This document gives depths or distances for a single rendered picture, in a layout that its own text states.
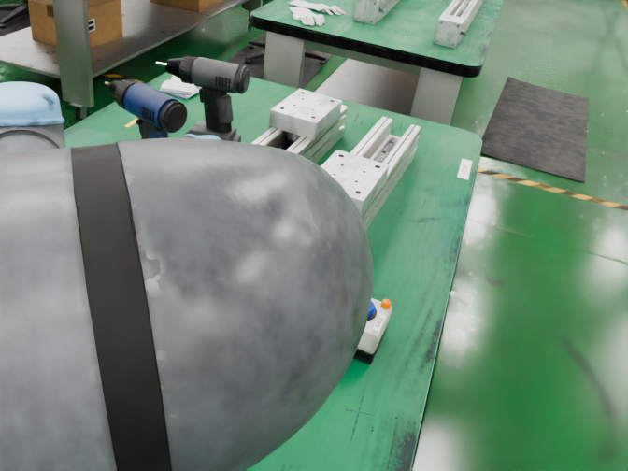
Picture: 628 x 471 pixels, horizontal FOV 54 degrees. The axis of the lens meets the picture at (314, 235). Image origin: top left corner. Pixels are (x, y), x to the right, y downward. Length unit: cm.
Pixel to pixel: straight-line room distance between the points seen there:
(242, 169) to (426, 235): 107
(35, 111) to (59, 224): 48
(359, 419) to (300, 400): 68
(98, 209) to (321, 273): 7
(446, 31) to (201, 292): 238
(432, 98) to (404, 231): 131
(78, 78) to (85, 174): 311
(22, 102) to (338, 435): 54
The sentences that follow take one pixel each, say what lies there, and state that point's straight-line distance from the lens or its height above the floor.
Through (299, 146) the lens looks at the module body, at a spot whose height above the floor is 86.
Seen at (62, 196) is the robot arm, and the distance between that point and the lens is 17.
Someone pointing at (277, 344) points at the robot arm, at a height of 132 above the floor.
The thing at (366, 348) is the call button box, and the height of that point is 81.
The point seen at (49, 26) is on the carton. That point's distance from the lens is 378.
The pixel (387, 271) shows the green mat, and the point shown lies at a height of 78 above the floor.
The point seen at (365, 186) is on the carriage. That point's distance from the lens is 111.
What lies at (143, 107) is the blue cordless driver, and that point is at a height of 98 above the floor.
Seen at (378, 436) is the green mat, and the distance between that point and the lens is 85.
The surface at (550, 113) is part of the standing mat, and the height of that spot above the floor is 1.
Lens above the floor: 143
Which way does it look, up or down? 34 degrees down
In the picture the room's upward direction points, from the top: 9 degrees clockwise
